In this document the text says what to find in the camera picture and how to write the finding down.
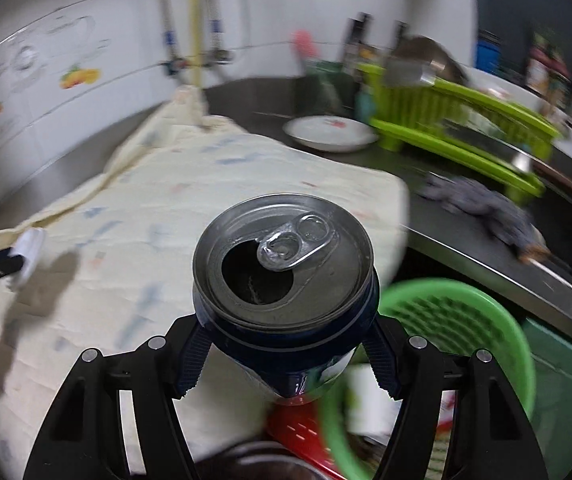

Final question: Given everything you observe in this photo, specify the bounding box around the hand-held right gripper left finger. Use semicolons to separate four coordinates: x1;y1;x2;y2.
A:
23;315;215;480

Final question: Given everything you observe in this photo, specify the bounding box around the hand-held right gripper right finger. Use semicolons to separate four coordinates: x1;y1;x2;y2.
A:
363;317;549;480

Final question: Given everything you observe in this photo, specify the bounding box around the small white packet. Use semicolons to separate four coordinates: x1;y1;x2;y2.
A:
10;227;49;287

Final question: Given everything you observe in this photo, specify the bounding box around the green plastic basket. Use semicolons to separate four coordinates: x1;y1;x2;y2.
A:
317;278;537;480

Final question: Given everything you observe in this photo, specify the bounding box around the blue drink can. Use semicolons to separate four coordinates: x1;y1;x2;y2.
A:
191;192;381;406

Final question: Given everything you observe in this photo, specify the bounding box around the cream quilted cloth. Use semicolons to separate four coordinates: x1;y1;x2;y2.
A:
0;84;412;480

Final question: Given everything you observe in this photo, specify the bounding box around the grey rag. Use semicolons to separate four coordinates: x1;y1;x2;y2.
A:
417;173;551;262

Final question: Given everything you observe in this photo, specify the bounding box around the dark green plastic bin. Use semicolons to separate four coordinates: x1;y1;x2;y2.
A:
520;319;572;480

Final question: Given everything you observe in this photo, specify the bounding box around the white bowl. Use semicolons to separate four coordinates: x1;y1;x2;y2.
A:
283;115;380;154

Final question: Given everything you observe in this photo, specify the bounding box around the green dish rack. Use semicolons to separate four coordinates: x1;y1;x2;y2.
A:
358;62;563;207

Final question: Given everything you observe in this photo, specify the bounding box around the teal bottle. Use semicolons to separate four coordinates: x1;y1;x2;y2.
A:
355;87;375;122

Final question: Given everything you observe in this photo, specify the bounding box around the green glass jar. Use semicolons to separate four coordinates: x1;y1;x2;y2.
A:
305;59;343;112

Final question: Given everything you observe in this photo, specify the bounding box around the steel pot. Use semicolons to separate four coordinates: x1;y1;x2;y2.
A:
390;34;473;87

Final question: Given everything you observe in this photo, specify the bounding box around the blue container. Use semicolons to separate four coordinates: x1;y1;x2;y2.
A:
475;34;503;69

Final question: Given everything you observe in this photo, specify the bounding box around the pink brush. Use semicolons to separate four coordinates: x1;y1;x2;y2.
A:
290;29;323;62

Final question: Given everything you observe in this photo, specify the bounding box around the metal flexible hose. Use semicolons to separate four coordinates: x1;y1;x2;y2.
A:
205;0;231;63
157;0;187;77

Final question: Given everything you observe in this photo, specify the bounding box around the yellow gas hose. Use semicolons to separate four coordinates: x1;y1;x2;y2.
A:
188;0;209;87

